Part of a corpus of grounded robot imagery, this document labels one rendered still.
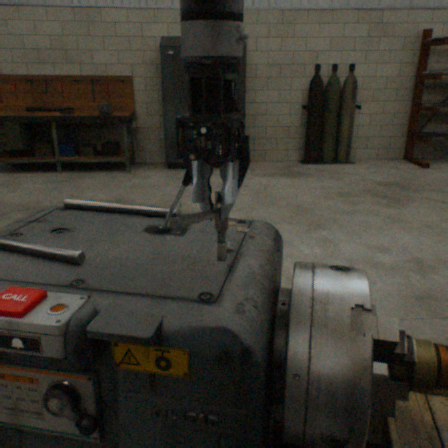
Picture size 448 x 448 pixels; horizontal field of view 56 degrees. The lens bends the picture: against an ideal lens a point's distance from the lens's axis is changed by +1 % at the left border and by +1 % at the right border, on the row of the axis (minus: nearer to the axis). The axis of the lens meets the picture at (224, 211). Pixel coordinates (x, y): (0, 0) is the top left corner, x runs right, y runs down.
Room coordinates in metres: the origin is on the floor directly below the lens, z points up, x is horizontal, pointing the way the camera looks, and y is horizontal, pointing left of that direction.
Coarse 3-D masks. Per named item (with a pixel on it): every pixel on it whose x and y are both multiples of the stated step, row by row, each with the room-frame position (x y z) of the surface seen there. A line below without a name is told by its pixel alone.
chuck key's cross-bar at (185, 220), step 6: (216, 204) 0.59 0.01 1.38; (210, 210) 0.52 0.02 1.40; (216, 210) 0.55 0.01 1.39; (180, 216) 0.39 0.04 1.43; (186, 216) 0.41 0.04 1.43; (192, 216) 0.43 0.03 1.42; (198, 216) 0.45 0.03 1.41; (204, 216) 0.47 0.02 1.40; (210, 216) 0.51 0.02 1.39; (174, 222) 0.38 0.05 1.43; (180, 222) 0.38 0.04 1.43; (186, 222) 0.40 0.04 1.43; (192, 222) 0.42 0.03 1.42; (198, 222) 0.46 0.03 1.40; (174, 228) 0.38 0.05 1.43
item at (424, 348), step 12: (408, 336) 0.64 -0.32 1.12; (420, 348) 0.61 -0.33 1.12; (432, 348) 0.61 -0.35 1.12; (444, 348) 0.61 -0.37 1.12; (420, 360) 0.59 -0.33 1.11; (432, 360) 0.59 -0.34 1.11; (444, 360) 0.59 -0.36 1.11; (396, 372) 0.60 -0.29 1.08; (408, 372) 0.59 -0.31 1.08; (420, 372) 0.58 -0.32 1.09; (432, 372) 0.58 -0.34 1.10; (444, 372) 0.58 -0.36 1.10; (420, 384) 0.58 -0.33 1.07; (432, 384) 0.58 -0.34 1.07; (444, 384) 0.58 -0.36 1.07
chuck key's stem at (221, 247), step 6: (216, 192) 0.60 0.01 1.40; (216, 198) 0.60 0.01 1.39; (216, 216) 0.60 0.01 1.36; (228, 216) 0.60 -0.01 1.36; (216, 222) 0.60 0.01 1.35; (222, 222) 0.60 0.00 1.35; (228, 222) 0.60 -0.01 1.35; (216, 228) 0.60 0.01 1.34; (222, 228) 0.60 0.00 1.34; (228, 228) 0.60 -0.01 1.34; (222, 234) 0.60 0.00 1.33; (222, 240) 0.60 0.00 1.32; (222, 246) 0.60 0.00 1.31; (222, 252) 0.60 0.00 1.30; (222, 258) 0.60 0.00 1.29
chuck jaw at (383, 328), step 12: (360, 312) 0.57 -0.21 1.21; (360, 324) 0.55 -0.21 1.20; (372, 324) 0.56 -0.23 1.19; (384, 324) 0.56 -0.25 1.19; (396, 324) 0.56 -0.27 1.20; (384, 336) 0.55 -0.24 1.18; (396, 336) 0.55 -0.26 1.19; (384, 348) 0.56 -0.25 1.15; (396, 348) 0.57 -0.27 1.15; (408, 348) 0.59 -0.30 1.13; (384, 360) 0.59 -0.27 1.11; (396, 360) 0.58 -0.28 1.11; (408, 360) 0.58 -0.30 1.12
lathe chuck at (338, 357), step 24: (336, 264) 0.70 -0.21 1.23; (336, 288) 0.61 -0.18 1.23; (360, 288) 0.61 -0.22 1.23; (312, 312) 0.57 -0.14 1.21; (336, 312) 0.57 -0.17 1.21; (312, 336) 0.54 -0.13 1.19; (336, 336) 0.54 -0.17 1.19; (360, 336) 0.54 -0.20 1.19; (312, 360) 0.52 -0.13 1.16; (336, 360) 0.52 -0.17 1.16; (360, 360) 0.51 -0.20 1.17; (312, 384) 0.51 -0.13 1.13; (336, 384) 0.50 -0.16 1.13; (360, 384) 0.50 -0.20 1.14; (312, 408) 0.50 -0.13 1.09; (336, 408) 0.50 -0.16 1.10; (360, 408) 0.49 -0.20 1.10; (312, 432) 0.51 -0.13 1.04; (336, 432) 0.50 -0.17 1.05; (360, 432) 0.49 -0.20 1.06
